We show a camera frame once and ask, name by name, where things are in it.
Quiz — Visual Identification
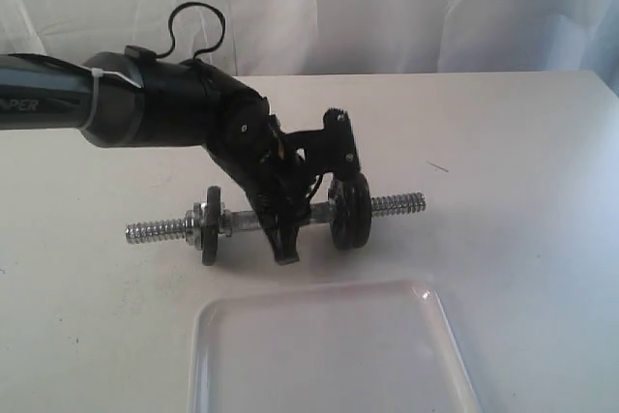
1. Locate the white plastic tray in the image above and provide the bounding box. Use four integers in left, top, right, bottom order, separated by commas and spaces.
187, 280, 481, 412

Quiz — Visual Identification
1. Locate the white backdrop curtain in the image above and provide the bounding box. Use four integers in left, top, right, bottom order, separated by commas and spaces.
1, 0, 618, 89

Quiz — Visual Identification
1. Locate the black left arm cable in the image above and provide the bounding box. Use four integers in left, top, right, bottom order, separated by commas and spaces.
123, 0, 227, 66

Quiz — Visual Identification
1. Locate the small dark sliver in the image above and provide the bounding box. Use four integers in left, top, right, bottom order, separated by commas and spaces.
426, 161, 449, 173

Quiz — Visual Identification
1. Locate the black weight plate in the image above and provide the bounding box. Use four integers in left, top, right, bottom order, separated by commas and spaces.
328, 176, 359, 251
201, 186, 222, 266
351, 173, 372, 249

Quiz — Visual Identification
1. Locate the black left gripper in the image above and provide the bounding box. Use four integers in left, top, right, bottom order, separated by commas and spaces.
231, 112, 313, 265

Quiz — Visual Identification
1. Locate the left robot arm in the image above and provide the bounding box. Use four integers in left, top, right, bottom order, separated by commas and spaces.
1, 48, 312, 265

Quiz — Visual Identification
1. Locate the chrome threaded dumbbell bar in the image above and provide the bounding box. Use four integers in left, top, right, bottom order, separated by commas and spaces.
125, 192, 427, 245

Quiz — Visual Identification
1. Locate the chrome spin lock collar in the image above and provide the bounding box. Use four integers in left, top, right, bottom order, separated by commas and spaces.
185, 202, 204, 251

